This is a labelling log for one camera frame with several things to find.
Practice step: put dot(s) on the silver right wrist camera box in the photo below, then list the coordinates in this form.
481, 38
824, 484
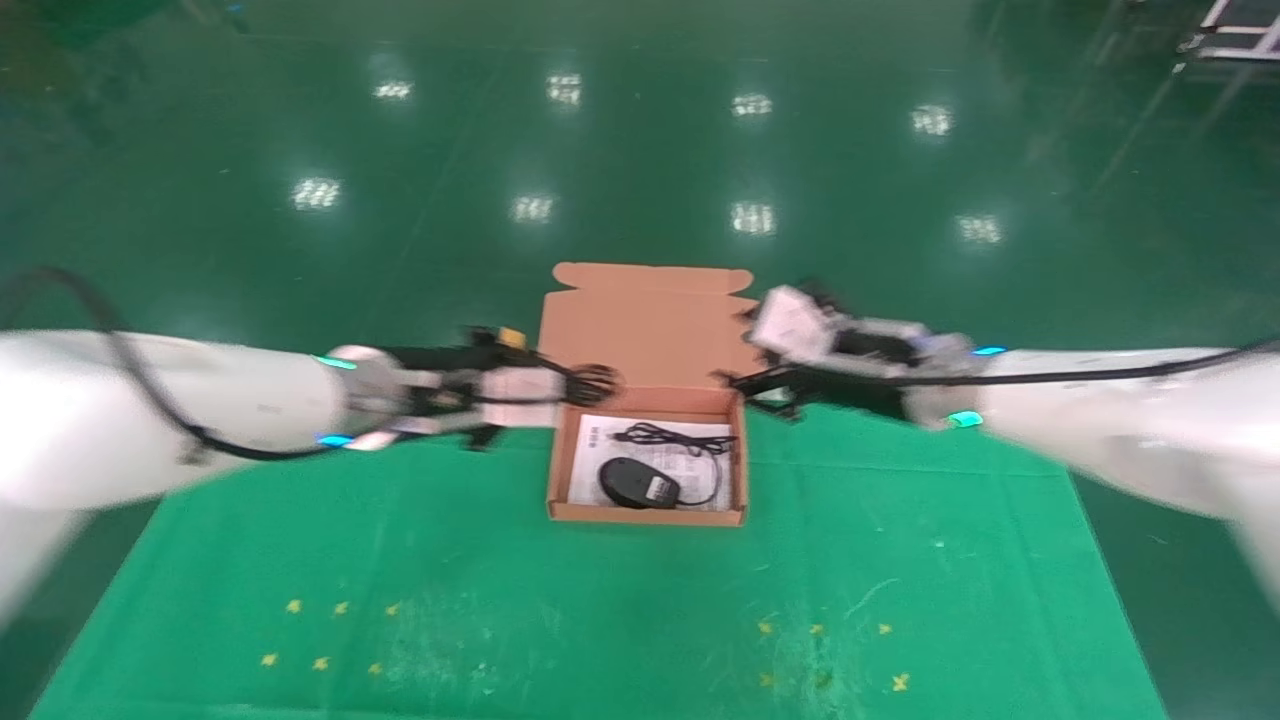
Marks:
793, 322

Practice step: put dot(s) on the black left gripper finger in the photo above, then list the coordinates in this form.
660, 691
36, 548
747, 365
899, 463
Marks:
572, 396
575, 370

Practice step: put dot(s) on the white wheeled cart frame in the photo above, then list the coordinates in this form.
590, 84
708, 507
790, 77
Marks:
1235, 45

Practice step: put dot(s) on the open brown cardboard box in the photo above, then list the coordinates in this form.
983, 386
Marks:
650, 320

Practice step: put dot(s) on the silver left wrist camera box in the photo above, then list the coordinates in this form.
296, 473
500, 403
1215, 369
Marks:
520, 390

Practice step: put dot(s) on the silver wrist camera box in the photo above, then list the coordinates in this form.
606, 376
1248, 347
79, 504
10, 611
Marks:
520, 390
793, 322

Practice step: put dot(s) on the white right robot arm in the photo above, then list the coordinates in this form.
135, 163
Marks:
1130, 410

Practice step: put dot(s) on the green table mat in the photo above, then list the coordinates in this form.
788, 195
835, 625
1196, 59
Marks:
620, 600

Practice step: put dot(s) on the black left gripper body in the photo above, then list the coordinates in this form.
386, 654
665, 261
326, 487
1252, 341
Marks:
420, 395

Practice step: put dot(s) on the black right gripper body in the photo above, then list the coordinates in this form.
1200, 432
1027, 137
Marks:
900, 385

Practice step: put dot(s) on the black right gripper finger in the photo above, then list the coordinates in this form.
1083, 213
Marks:
760, 378
785, 405

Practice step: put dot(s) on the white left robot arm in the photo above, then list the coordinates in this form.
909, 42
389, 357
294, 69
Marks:
150, 410

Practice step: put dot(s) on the white printed instruction sheet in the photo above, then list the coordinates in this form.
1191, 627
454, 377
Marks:
590, 470

